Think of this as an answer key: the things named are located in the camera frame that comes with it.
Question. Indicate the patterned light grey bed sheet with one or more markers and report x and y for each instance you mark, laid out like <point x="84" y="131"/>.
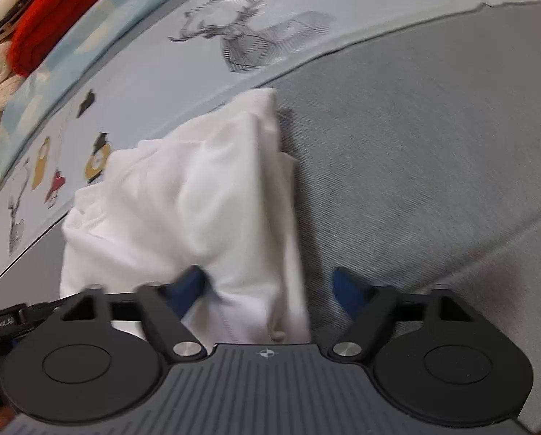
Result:
<point x="415" y="127"/>

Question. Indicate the light blue patterned blanket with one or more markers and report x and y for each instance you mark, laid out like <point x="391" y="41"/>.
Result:
<point x="86" y="41"/>

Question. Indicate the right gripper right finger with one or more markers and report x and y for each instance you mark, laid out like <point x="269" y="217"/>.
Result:
<point x="432" y="356"/>

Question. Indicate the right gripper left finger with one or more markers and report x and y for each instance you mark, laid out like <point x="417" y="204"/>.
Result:
<point x="95" y="355"/>

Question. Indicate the white t-shirt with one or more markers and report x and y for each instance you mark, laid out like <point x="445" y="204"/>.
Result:
<point x="218" y="193"/>

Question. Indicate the red pillow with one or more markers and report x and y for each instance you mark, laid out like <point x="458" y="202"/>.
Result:
<point x="41" y="27"/>

